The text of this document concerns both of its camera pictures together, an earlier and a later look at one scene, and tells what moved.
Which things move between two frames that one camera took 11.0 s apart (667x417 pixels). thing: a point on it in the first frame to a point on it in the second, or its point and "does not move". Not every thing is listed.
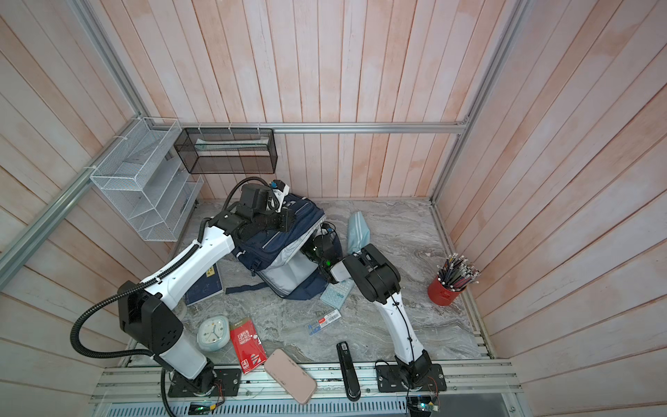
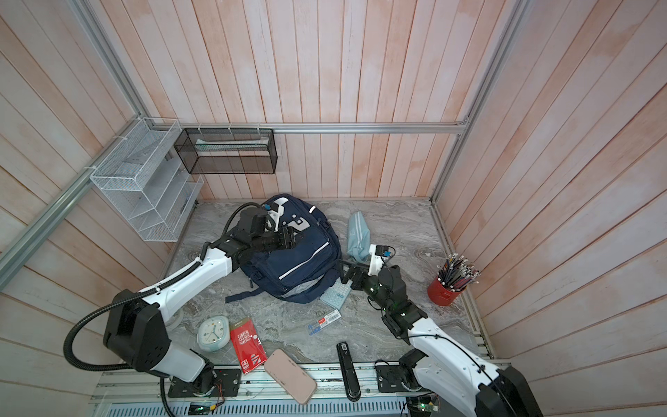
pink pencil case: x=290 y=375 does not move
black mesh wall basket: x=227 y=150 does not move
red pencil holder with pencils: x=454 y=275 does not move
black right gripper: x=305 y=248 to x=364 y=271
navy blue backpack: x=275 y=256 does not move
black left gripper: x=285 y=221 to x=287 y=235
